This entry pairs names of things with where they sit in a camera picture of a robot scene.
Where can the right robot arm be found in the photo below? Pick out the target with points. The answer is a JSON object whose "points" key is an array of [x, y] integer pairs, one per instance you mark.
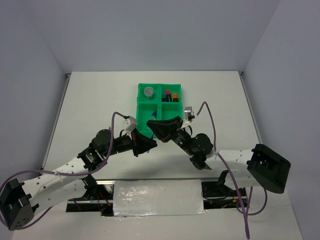
{"points": [[260, 166]]}

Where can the silver tape panel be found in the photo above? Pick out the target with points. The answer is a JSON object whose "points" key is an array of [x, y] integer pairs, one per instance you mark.
{"points": [[158, 198]]}

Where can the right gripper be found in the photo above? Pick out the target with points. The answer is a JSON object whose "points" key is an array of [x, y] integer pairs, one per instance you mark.
{"points": [[164, 128]]}

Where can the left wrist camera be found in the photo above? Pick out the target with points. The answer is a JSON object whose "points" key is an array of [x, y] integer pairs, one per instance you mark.
{"points": [[129, 124]]}

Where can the blue-capped black highlighter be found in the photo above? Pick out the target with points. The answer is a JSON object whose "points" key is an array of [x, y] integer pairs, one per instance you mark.
{"points": [[164, 98]]}

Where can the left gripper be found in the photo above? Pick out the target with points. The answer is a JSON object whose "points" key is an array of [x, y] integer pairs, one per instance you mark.
{"points": [[140, 143]]}

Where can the table edge rail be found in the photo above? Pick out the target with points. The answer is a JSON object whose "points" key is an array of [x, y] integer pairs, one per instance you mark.
{"points": [[240, 73], [67, 80]]}

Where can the clear round container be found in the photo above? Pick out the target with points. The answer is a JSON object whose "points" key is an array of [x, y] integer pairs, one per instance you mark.
{"points": [[149, 92]]}

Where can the table right edge rail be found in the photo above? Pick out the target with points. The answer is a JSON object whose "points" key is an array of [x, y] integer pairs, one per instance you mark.
{"points": [[240, 73]]}

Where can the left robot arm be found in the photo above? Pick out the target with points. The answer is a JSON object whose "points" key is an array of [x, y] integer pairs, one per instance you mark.
{"points": [[20, 202]]}

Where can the clear spray bottle blue cap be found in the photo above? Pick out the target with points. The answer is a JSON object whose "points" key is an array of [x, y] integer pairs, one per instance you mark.
{"points": [[153, 116]]}

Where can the table left edge rail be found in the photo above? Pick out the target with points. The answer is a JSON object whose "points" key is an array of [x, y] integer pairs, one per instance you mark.
{"points": [[67, 80]]}

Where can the green four-compartment tray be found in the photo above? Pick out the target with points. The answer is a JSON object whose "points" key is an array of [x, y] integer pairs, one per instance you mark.
{"points": [[165, 110]]}

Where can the orange-capped black highlighter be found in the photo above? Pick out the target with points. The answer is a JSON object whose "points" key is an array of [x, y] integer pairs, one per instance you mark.
{"points": [[175, 97]]}

